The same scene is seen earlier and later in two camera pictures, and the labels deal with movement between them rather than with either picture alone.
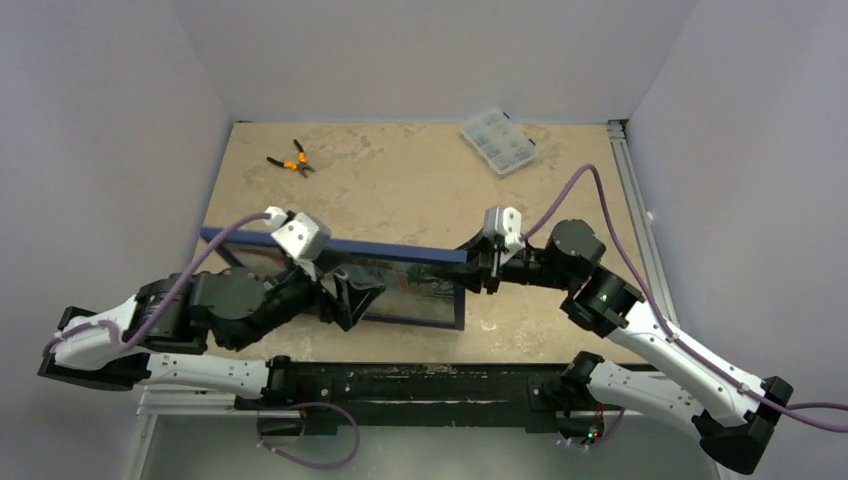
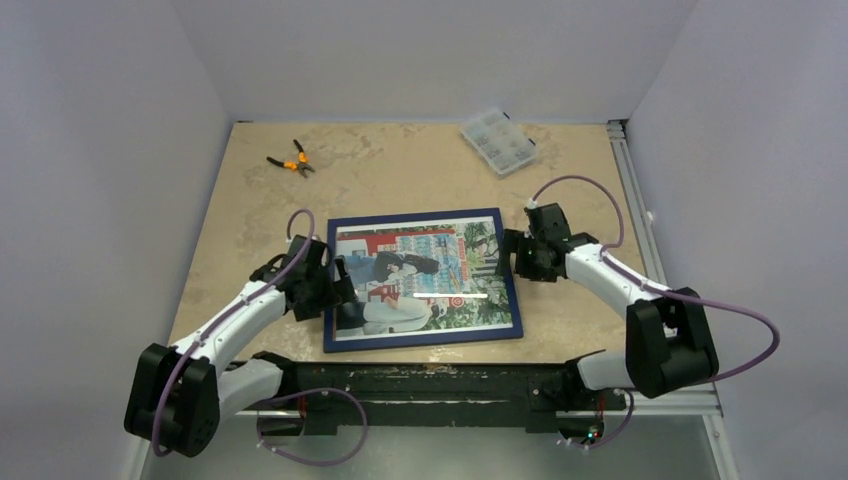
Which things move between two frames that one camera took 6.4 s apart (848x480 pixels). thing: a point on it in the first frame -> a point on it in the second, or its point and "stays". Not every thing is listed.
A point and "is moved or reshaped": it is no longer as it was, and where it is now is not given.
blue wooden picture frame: (373, 247) -> (331, 344)
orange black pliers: (294, 166) stays
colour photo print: (401, 297) is moved or reshaped
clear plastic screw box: (498, 140) stays
